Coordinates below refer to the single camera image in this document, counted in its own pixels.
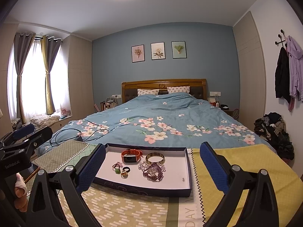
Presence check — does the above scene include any pink flower framed picture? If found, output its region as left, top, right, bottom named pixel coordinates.
left=131, top=45, right=145, bottom=63

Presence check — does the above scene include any black wall coat hook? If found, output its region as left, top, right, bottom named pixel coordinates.
left=275, top=29, right=287, bottom=48

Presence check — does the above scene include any left hand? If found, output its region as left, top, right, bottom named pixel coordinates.
left=14, top=173, right=28, bottom=212

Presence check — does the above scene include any left floral pillow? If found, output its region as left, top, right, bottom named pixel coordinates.
left=137, top=89, right=160, bottom=96

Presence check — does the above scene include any beige wardrobe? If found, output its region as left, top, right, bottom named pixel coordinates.
left=233, top=11, right=266, bottom=130

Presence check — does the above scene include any nightstand with items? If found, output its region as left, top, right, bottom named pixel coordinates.
left=208, top=91, right=239, bottom=120
left=94, top=95, right=122, bottom=112

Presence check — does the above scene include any black charger cable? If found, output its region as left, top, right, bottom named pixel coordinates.
left=48, top=127, right=111, bottom=147

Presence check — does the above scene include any grey yellow curtain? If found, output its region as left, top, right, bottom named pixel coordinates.
left=13, top=33, right=35, bottom=124
left=41, top=35, right=62, bottom=115

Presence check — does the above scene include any folded bedding on sill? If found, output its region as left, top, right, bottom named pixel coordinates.
left=30, top=115, right=61, bottom=128

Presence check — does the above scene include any purple bead bracelet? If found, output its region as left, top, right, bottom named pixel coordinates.
left=142, top=162, right=164, bottom=183

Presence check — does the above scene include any pile of dark clothes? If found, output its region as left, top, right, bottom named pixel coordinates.
left=254, top=112, right=295, bottom=161

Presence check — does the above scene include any right nightstand with items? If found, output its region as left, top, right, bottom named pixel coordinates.
left=208, top=91, right=239, bottom=120

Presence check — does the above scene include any wooden headboard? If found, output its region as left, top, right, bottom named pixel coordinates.
left=121, top=79, right=208, bottom=103

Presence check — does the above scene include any right floral pillow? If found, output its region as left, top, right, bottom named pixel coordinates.
left=167, top=86, right=190, bottom=94

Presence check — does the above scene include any left grey yellow curtain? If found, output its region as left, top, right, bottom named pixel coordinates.
left=13, top=33, right=35, bottom=124

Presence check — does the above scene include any patterned green yellow blanket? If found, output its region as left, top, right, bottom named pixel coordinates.
left=26, top=142, right=302, bottom=226

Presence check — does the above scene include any green leaf framed picture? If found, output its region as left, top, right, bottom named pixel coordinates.
left=172, top=41, right=187, bottom=59

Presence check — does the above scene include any blue floral duvet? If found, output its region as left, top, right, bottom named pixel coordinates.
left=37, top=92, right=269, bottom=156

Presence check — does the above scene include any black hanging coat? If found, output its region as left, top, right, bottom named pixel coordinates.
left=275, top=47, right=291, bottom=103

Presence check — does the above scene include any floral pillow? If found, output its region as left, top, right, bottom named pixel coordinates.
left=137, top=89, right=160, bottom=96
left=167, top=86, right=190, bottom=94

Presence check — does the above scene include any white flower framed picture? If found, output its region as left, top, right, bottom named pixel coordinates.
left=151, top=42, right=165, bottom=60

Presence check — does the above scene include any left nightstand with items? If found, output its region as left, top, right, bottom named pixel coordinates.
left=94, top=95, right=122, bottom=112

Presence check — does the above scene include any tortoiseshell bangle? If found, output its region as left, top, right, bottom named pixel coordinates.
left=145, top=152, right=165, bottom=165

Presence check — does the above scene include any right grey yellow curtain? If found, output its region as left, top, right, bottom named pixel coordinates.
left=41, top=35, right=62, bottom=115

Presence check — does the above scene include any dark blue tray box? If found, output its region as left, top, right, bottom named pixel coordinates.
left=94, top=144, right=193, bottom=197

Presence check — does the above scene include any lilac hanging jacket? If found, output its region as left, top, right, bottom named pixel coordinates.
left=287, top=35, right=303, bottom=112

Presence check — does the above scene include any orange smart watch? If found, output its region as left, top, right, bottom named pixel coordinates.
left=121, top=149, right=143, bottom=164

